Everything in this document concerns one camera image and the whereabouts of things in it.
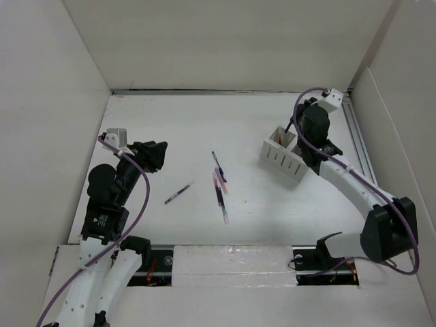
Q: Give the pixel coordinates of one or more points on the white foam front block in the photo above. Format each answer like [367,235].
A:
[235,266]

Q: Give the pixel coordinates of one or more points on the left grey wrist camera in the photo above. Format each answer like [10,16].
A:
[115,137]

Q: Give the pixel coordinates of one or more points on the white two-slot desk organizer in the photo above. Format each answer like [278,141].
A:
[286,159]

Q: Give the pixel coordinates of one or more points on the right aluminium rail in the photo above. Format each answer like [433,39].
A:
[364,162]

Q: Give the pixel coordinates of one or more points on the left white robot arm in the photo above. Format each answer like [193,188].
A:
[109,255]

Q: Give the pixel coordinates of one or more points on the aluminium rail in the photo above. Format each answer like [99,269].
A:
[122,92]
[364,162]

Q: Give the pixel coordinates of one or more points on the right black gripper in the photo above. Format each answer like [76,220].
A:
[293,118]

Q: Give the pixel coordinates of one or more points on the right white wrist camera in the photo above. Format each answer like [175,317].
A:
[331,101]

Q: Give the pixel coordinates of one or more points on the red pink long pen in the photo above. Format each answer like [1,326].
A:
[220,200]

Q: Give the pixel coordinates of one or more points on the back aluminium rail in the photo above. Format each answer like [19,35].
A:
[122,92]

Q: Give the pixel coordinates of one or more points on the front black mounting rail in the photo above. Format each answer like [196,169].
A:
[157,271]

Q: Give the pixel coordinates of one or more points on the black pen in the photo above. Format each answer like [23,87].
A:
[179,192]

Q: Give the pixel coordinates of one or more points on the blue pen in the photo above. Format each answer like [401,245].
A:
[221,172]

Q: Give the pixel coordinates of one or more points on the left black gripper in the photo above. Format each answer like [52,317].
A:
[150,153]

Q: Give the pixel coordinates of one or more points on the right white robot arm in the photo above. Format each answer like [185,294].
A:
[390,224]

